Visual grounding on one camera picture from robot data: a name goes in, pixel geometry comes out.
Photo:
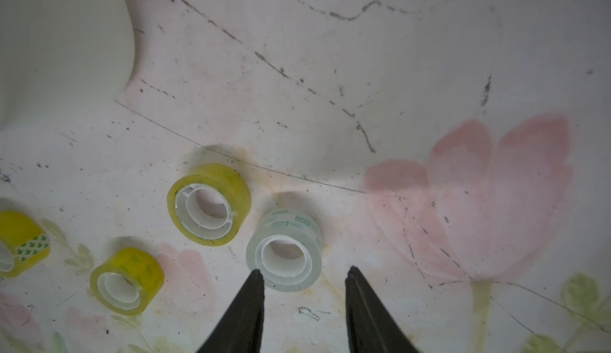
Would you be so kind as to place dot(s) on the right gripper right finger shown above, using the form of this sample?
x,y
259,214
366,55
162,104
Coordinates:
x,y
370,326

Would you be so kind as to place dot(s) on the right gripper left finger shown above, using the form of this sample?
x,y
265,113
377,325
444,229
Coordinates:
x,y
240,330

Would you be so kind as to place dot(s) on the yellow tape roll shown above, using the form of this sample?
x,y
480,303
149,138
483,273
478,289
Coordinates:
x,y
127,282
23,244
210,204

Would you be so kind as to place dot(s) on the white plastic storage box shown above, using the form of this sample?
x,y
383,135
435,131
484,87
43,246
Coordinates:
x,y
62,56

